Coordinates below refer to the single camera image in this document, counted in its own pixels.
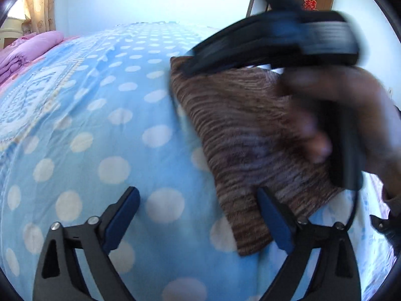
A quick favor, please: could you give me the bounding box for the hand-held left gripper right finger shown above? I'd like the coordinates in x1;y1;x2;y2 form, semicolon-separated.
258;187;362;301

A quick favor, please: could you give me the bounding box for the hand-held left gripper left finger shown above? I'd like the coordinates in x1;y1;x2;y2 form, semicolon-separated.
31;186;141;301

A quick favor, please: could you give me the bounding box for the brown knit sweater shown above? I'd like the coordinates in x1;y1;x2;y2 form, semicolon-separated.
169;56;345;257

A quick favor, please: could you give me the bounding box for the person's right forearm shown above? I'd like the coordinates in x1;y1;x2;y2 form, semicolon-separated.
384;176;401;209

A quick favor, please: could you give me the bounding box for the person's right hand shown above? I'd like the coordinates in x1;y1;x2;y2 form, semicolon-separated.
279;67;401;193

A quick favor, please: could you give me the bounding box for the blue pink printed bed sheet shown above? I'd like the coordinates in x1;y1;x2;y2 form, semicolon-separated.
0;22;395;301

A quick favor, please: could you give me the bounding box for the folded pink blanket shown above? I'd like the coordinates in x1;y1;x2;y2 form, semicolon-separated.
0;31;65;84

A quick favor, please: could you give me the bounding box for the yellow patterned curtain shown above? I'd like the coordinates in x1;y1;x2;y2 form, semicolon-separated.
23;0;57;33

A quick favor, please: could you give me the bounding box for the cream wooden headboard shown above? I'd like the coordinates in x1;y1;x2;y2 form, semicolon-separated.
0;19;24;49

